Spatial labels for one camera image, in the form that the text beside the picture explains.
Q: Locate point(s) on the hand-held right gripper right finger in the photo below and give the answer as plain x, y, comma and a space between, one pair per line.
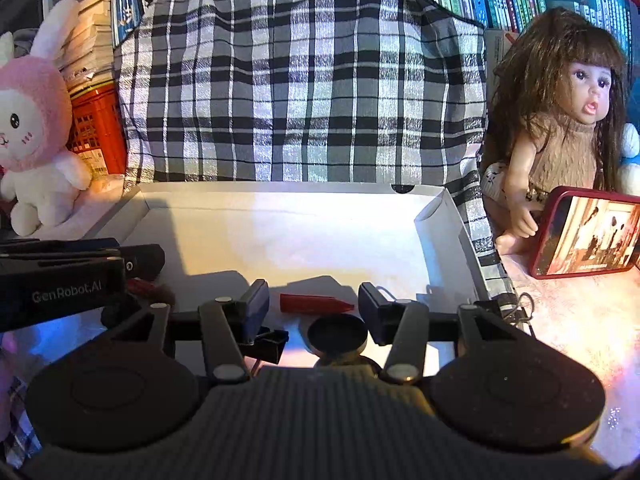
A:
372, 310

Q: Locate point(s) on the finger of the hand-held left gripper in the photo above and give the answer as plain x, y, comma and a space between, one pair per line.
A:
60, 248
142, 262

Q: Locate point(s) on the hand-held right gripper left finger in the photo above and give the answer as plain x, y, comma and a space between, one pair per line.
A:
256, 310

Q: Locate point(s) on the dark red small object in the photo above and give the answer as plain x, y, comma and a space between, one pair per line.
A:
147, 291

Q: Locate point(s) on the black binder clip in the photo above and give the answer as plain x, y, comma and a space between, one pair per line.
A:
272, 344
505, 312

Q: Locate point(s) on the black round cap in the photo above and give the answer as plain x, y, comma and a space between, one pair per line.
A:
337, 335

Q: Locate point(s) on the red crayon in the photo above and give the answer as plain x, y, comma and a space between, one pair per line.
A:
315, 302

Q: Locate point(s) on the shallow white cardboard box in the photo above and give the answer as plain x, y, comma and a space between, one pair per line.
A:
300, 235

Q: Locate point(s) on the red plastic crate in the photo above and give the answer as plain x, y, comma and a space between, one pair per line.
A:
97, 130

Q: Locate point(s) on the pink and white bunny plush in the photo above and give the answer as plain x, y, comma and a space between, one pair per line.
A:
35, 125

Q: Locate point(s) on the grey cloth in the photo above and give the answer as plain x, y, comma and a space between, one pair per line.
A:
27, 42

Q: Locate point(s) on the stack of white books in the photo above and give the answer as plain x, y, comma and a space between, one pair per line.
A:
87, 35

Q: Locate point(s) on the smartphone in red case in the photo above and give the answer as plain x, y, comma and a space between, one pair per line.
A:
585, 235

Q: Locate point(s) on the black and white plaid cloth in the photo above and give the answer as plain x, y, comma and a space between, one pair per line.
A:
300, 85

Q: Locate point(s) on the upright blue books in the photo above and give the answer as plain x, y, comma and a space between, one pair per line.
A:
127, 5

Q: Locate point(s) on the long-haired doll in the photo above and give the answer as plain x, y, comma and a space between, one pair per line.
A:
560, 125

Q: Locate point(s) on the blue robot cat plush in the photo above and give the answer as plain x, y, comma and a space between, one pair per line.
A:
631, 160

